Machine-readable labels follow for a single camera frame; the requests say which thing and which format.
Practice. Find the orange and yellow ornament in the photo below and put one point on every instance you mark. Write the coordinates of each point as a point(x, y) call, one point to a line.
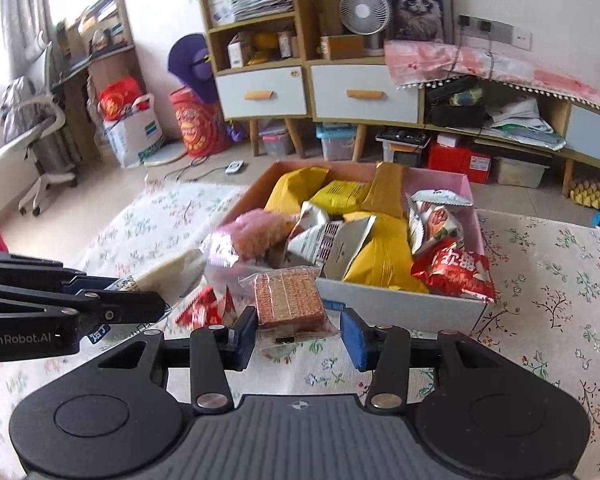
point(264, 45)

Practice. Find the yellow snack packet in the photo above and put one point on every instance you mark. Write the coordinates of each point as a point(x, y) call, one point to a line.
point(385, 255)
point(295, 185)

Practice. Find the small white printed box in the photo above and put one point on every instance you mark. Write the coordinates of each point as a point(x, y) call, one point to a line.
point(285, 45)

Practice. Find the dark wall socket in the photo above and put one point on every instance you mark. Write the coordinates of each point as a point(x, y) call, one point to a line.
point(484, 26)
point(466, 21)

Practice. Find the white triangular nut packet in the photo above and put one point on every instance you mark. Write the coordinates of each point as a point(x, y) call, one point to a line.
point(345, 250)

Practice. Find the blue lidded storage box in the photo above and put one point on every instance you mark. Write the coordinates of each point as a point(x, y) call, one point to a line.
point(337, 145)

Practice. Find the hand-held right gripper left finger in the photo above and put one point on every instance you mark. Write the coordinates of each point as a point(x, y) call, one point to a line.
point(244, 340)

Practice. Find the white packet with dates picture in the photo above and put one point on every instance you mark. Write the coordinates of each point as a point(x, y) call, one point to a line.
point(435, 225)

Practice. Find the black electronic device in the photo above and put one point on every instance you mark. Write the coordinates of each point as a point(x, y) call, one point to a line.
point(409, 158)

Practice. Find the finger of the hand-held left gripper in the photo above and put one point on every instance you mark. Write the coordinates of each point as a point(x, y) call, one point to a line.
point(87, 284)
point(130, 306)

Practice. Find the white appliance carton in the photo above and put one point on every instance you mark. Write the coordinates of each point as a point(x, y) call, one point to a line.
point(220, 7)

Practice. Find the white shopping bag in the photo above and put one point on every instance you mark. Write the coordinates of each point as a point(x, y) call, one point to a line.
point(135, 140)

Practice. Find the white desk fan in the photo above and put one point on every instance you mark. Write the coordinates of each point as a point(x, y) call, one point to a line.
point(364, 10)

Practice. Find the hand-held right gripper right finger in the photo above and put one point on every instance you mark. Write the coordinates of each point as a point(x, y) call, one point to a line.
point(357, 340)

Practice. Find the floral tablecloth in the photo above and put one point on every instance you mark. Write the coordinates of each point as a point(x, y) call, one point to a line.
point(530, 310)

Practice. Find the red plastic bag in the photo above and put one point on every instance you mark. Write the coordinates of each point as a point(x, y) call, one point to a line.
point(117, 100)

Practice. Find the pink cardboard box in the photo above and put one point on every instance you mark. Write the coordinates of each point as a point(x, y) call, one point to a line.
point(405, 310)

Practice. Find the purple plush toy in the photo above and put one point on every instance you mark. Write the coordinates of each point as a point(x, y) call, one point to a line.
point(195, 60)

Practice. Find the white round disc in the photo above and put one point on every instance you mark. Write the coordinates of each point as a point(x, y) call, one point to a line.
point(165, 156)

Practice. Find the clear cake packet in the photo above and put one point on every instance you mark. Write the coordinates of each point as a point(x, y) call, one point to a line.
point(165, 270)

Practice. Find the pale blue drawer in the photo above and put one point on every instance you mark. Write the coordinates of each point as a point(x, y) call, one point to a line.
point(595, 135)

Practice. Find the pink snack packet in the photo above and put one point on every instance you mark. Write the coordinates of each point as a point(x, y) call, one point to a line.
point(260, 232)

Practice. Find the small red candy packet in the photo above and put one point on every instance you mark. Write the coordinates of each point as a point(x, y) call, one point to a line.
point(200, 310)

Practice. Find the yellow egg tray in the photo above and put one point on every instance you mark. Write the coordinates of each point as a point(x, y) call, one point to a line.
point(587, 195)

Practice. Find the red gift box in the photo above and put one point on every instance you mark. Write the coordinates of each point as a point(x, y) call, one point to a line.
point(457, 162)

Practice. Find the long wooden bench cabinet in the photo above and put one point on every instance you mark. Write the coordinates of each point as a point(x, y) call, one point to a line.
point(568, 177)

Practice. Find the black keyboard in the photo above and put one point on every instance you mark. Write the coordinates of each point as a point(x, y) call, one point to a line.
point(402, 137)

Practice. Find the white drawer with round lock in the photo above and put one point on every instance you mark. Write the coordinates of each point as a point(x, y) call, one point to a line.
point(235, 102)

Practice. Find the white office chair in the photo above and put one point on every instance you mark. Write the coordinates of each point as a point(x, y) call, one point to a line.
point(35, 130)

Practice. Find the red cartoon gift bucket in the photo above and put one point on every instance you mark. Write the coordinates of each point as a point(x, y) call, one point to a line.
point(200, 125)

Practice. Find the framed cat picture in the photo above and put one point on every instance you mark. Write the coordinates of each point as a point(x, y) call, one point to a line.
point(417, 5)

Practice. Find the clear storage box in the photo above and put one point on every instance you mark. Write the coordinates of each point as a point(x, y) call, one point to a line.
point(520, 172)

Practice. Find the green yellow pouch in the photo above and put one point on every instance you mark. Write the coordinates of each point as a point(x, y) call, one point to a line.
point(467, 96)

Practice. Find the pink floral cloth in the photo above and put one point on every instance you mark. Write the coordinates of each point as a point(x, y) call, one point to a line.
point(480, 67)

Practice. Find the wooden desk shelf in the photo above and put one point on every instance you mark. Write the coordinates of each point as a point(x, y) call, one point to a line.
point(105, 60)

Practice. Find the tall wooden shelf cabinet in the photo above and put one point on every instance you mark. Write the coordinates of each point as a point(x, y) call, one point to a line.
point(254, 137)

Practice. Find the white wall socket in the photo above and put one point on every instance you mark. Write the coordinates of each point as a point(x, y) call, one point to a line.
point(521, 39)

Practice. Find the grey jacket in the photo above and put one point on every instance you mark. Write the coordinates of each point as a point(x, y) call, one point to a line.
point(17, 105)

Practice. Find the clear wafer packet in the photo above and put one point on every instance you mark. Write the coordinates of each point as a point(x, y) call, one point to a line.
point(290, 295)

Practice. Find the pile of white papers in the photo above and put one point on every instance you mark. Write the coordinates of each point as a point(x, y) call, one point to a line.
point(520, 127)

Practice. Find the golden brown snack packet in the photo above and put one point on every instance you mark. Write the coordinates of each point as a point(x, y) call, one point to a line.
point(385, 190)

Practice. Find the red snack packet white print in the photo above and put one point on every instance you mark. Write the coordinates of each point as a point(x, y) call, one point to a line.
point(455, 275)

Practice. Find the pale window curtain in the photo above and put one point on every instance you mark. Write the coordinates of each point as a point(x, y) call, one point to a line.
point(25, 5)

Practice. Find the wide white drawer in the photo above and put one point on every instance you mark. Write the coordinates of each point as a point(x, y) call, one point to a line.
point(330, 105)

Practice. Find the black bag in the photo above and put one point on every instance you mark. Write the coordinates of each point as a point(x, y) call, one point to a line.
point(455, 115)

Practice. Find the white packet orange print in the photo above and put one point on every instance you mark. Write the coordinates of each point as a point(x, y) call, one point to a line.
point(310, 215)

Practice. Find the low wooden drawer cabinet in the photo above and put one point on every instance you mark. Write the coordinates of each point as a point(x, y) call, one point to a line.
point(360, 142)

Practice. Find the brown cardboard box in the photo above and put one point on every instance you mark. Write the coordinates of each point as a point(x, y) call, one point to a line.
point(342, 47)

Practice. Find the grey lidded storage box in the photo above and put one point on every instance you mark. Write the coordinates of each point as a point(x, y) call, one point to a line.
point(277, 142)

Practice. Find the stack of documents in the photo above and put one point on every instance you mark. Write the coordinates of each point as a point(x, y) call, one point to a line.
point(262, 5)

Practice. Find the shiny gold snack packet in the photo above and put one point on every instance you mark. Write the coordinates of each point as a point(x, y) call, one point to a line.
point(340, 195)

